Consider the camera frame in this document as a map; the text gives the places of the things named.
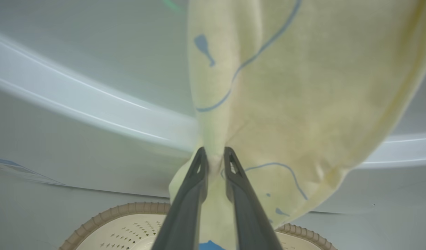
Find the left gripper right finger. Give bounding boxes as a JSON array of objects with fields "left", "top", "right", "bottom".
[{"left": 224, "top": 147, "right": 283, "bottom": 250}]

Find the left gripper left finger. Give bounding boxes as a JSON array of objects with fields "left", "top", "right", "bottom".
[{"left": 152, "top": 147, "right": 209, "bottom": 250}]

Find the cream garment with blue trim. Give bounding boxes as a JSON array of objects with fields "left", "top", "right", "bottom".
[{"left": 169, "top": 0, "right": 426, "bottom": 250}]

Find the cream perforated basket brown rim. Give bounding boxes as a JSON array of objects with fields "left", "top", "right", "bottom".
[{"left": 59, "top": 202, "right": 338, "bottom": 250}]

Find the white front-load washing machine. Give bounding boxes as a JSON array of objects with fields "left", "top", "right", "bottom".
[{"left": 0, "top": 0, "right": 426, "bottom": 213}]

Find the blue energy label sticker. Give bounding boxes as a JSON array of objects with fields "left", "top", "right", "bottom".
[{"left": 0, "top": 157, "right": 66, "bottom": 186}]

